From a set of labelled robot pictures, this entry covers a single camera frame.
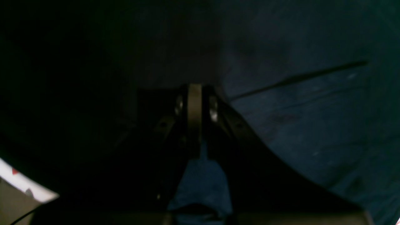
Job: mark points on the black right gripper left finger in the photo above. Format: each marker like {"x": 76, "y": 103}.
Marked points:
{"x": 136, "y": 185}

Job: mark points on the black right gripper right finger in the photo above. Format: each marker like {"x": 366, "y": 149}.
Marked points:
{"x": 264, "y": 190}

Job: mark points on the black t-shirt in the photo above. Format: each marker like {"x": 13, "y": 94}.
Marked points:
{"x": 316, "y": 80}

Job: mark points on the terrazzo patterned tablecloth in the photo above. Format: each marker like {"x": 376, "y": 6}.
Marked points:
{"x": 25, "y": 184}

